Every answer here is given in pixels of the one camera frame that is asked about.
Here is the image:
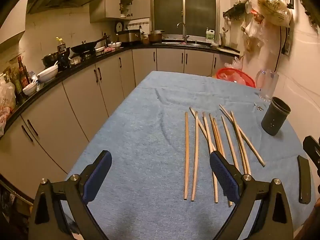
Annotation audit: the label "large white bowl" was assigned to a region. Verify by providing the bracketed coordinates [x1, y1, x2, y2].
[37, 65, 59, 83]

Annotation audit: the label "black wall rack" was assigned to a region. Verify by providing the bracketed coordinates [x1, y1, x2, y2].
[223, 2, 251, 21]

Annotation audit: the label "row of wooden chopsticks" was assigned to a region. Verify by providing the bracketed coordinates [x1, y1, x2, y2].
[189, 104, 266, 207]

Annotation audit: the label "yellow cap oil bottle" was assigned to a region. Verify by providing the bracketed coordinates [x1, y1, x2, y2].
[56, 37, 67, 53]

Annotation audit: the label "blue terry tablecloth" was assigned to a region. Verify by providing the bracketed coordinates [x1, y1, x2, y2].
[61, 70, 316, 240]

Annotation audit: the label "steel kitchen faucet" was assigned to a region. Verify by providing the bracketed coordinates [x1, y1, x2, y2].
[176, 22, 190, 43]

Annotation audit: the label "brown cooking pot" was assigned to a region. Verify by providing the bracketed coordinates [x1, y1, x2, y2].
[149, 30, 165, 43]

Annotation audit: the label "green dish soap bottle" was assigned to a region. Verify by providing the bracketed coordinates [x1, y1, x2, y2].
[205, 27, 216, 43]

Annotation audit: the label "beige kitchen cabinets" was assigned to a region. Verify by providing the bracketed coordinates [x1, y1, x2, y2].
[89, 0, 152, 23]
[0, 47, 240, 200]

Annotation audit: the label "group of condiment bottles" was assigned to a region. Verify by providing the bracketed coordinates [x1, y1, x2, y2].
[2, 66, 25, 104]

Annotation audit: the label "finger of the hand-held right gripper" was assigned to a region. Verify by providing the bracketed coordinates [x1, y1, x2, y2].
[297, 155, 312, 204]
[302, 135, 320, 178]

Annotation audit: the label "beige upper kitchen cabinets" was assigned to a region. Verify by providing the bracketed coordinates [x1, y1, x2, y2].
[89, 0, 152, 23]

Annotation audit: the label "beige lower kitchen cabinets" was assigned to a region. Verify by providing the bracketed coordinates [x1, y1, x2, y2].
[0, 47, 240, 200]

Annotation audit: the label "dark sauce bottle red label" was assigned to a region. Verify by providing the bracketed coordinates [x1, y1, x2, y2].
[17, 56, 31, 88]

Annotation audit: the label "large hanging plastic bag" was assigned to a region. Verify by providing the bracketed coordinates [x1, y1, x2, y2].
[251, 0, 293, 27]

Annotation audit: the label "clear plastic bag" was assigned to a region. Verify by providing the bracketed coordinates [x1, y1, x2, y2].
[224, 56, 244, 71]

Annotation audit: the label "black cylindrical utensil holder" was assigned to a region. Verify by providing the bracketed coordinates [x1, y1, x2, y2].
[261, 96, 292, 136]

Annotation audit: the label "small white bowl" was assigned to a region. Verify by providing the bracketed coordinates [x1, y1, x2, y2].
[22, 82, 38, 96]

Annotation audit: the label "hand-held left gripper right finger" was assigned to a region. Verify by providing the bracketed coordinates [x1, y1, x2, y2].
[209, 151, 293, 240]

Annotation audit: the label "red plastic basin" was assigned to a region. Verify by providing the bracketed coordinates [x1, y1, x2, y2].
[216, 67, 256, 88]

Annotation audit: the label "crumpled plastic bags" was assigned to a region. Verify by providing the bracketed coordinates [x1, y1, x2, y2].
[0, 76, 16, 137]

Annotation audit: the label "black cooking pot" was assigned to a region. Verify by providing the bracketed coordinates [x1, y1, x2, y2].
[42, 53, 59, 68]

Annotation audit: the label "black power cable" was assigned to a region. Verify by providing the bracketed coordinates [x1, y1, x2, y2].
[274, 27, 287, 73]

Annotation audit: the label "sliding kitchen window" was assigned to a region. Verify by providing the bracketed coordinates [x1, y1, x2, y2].
[151, 0, 220, 39]

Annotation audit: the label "steel kitchen sink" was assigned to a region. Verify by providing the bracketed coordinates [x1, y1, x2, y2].
[162, 39, 213, 47]

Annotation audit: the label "clear drinking glass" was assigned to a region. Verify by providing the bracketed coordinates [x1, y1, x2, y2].
[256, 69, 279, 102]

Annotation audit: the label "black kitchen countertop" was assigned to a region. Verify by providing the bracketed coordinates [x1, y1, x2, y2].
[0, 41, 242, 140]

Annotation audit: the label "black wok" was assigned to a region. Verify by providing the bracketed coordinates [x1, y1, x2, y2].
[70, 37, 110, 54]

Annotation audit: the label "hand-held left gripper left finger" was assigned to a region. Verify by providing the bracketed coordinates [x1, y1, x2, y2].
[28, 150, 112, 240]

